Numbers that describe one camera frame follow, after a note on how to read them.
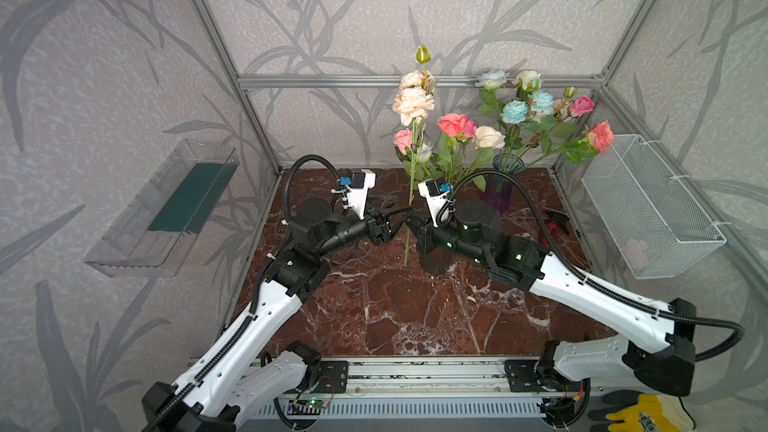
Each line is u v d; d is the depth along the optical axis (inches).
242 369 16.6
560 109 33.3
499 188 38.9
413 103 20.6
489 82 33.3
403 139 26.9
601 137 27.9
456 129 27.8
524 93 33.4
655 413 26.5
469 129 28.5
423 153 28.4
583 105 30.2
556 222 40.1
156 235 24.8
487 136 26.3
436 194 21.3
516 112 32.2
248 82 37.0
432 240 22.4
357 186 21.1
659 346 15.6
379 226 21.4
